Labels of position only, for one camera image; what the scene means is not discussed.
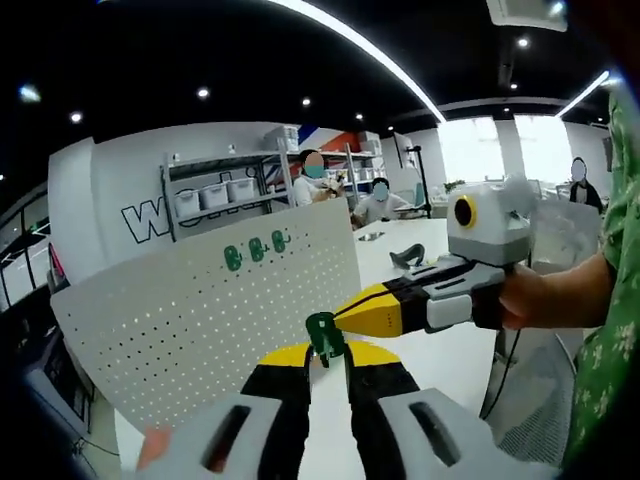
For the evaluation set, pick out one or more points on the person's right hand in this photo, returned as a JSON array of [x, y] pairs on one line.
[[530, 300]]

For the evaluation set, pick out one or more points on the grey metal shelf rack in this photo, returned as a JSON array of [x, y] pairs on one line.
[[215, 165]]

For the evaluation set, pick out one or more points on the green potted plant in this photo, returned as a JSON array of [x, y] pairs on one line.
[[452, 186]]

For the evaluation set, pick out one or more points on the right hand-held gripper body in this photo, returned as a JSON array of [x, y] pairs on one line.
[[495, 230]]

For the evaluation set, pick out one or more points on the monitor on tripod stand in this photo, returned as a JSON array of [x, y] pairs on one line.
[[402, 150]]

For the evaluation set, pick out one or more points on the person's left hand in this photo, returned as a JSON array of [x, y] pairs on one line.
[[155, 445]]

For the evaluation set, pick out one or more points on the grey equipment cabinet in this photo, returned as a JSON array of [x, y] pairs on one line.
[[60, 380]]

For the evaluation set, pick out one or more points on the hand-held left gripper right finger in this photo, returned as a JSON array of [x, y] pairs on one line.
[[380, 380]]

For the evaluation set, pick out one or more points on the green floral shirt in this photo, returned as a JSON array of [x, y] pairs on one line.
[[615, 325]]

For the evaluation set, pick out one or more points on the yellow-green cloth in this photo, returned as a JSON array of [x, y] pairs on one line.
[[437, 260]]

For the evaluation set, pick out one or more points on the round ceiling spotlights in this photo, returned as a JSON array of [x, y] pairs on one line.
[[202, 92]]

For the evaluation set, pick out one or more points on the long ceiling light strip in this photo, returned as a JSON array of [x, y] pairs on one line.
[[360, 40]]

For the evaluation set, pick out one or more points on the black tripod stand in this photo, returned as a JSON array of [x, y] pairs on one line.
[[424, 180]]

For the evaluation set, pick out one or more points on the short ceiling light strip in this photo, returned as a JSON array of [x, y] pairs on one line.
[[585, 92]]

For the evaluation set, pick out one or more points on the ceiling air conditioner vent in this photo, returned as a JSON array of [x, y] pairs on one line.
[[525, 12]]

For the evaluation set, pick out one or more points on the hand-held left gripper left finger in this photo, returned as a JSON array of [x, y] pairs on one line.
[[280, 380]]

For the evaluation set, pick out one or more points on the dark grey curved bracket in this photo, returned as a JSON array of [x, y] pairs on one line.
[[407, 255]]

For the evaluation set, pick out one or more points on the white storage bin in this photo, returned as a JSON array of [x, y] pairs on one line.
[[242, 190], [187, 204], [214, 196]]

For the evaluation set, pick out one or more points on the white perforated mounting plate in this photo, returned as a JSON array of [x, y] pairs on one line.
[[175, 310]]

